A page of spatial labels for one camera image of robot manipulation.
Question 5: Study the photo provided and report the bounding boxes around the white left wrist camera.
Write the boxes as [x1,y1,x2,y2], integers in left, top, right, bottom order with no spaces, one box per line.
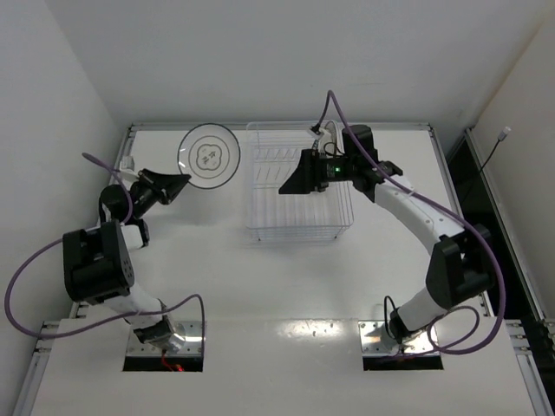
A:
[119,156,139,182]

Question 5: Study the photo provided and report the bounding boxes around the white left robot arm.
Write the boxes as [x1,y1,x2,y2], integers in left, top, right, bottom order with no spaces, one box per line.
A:
[62,169,191,352]

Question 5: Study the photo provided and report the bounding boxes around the white wire dish rack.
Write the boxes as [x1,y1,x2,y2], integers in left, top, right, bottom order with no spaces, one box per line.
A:
[245,121,354,243]

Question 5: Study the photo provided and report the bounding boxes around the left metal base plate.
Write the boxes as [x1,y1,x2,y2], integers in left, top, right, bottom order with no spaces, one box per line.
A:
[126,321,204,358]

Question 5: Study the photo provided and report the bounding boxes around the white plate orange sunburst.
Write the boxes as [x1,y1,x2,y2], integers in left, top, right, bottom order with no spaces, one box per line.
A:
[323,120,341,143]

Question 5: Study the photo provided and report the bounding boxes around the white plate teal rim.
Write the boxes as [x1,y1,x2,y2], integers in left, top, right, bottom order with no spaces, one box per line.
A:
[177,123,241,190]

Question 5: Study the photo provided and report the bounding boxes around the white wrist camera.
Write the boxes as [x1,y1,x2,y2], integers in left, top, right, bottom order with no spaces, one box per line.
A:
[308,126,332,153]
[119,156,139,182]

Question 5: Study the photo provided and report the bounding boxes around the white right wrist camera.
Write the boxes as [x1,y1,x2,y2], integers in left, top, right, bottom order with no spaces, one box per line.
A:
[308,126,332,153]

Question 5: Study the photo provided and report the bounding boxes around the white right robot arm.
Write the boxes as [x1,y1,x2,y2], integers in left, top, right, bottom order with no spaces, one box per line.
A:
[278,125,500,343]

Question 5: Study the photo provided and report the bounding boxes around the metal base plate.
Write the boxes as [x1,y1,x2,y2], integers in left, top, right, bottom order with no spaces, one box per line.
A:
[126,321,204,358]
[358,321,439,358]

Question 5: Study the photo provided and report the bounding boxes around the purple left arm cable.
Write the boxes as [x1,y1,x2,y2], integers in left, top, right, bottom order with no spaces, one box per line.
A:
[3,152,206,343]

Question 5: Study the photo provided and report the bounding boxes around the black cable white plug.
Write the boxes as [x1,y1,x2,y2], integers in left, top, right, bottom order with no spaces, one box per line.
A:
[459,126,513,205]

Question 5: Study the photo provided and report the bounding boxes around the aluminium table frame rail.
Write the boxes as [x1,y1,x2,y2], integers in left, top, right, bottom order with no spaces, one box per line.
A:
[12,122,140,416]

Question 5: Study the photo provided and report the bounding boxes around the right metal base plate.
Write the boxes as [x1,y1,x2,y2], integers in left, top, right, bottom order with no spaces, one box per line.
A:
[358,321,439,358]

